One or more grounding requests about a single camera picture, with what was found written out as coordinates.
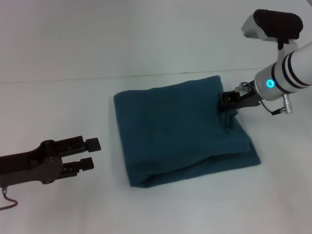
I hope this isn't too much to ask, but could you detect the dark left arm cable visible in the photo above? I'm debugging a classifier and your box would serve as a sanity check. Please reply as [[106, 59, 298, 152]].
[[0, 186, 20, 211]]

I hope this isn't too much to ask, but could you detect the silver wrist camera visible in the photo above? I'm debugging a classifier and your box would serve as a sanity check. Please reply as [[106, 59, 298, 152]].
[[240, 9, 304, 51]]

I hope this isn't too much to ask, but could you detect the teal t-shirt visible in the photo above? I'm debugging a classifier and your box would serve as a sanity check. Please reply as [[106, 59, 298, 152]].
[[113, 75, 262, 189]]

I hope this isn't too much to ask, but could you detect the clear plug camera cable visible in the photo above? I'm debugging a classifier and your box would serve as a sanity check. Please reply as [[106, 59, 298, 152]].
[[234, 81, 256, 97]]

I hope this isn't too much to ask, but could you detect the dark right arm cable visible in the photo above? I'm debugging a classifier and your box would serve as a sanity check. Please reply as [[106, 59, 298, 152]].
[[261, 94, 295, 116]]

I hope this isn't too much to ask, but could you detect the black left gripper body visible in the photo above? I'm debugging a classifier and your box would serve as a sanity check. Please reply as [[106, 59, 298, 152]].
[[0, 139, 64, 188]]

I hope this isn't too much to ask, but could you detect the dark arm cable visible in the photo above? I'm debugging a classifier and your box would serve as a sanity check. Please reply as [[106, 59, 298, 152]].
[[261, 94, 295, 116], [0, 186, 20, 211]]

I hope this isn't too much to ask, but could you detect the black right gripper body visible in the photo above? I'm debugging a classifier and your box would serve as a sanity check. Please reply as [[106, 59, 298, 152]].
[[234, 82, 263, 110]]

